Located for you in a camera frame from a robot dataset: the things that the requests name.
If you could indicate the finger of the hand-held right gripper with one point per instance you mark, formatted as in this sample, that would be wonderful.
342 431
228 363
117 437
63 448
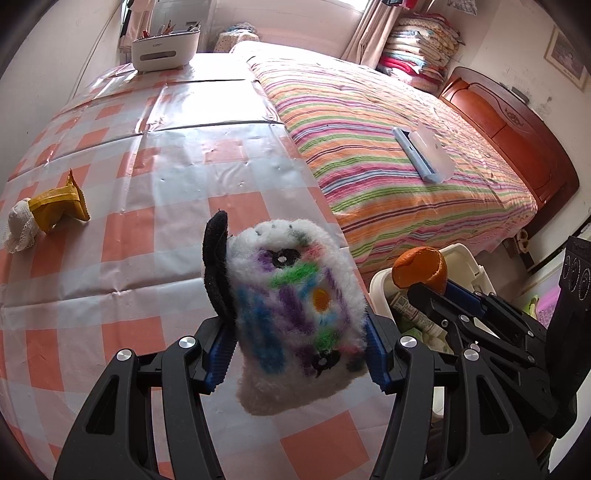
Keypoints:
464 297
429 300

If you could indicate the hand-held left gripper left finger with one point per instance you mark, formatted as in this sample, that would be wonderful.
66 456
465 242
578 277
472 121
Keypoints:
220 357

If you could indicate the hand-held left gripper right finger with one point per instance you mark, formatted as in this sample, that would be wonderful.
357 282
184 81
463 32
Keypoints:
376 357

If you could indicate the orange plush ball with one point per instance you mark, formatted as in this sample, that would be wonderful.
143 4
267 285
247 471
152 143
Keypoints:
420 270

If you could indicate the white plastic bin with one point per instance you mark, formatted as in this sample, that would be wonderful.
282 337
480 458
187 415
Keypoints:
461 259

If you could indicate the fluffy multicoloured plush toy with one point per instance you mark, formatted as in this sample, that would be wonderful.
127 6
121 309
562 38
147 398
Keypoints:
286 314

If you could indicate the purple plastic basket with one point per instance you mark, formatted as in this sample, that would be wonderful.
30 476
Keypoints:
549 302

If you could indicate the wooden headboard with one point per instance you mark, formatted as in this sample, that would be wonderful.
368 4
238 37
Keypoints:
517 138

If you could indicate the striped bed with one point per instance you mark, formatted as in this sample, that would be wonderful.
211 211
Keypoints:
369 138

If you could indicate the orange checkered tablecloth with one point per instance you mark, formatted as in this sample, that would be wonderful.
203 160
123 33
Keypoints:
161 161

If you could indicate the yellow foil packet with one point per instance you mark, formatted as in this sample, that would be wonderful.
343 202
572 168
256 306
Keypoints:
55 207

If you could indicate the white lace cloth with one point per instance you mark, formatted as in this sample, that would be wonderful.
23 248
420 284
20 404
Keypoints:
21 221

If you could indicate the stack of folded blankets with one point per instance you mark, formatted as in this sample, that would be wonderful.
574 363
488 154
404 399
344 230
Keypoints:
415 50

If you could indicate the beige curtain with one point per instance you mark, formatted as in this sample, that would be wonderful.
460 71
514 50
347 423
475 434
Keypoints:
374 32

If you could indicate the white desk organizer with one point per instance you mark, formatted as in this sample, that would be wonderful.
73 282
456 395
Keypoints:
161 50

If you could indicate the dotted cloth bundle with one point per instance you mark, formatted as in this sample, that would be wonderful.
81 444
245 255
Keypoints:
238 42

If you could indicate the bunch of pens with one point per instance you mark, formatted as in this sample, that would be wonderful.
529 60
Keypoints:
171 28

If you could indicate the framed wall picture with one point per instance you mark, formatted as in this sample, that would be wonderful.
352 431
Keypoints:
565 55

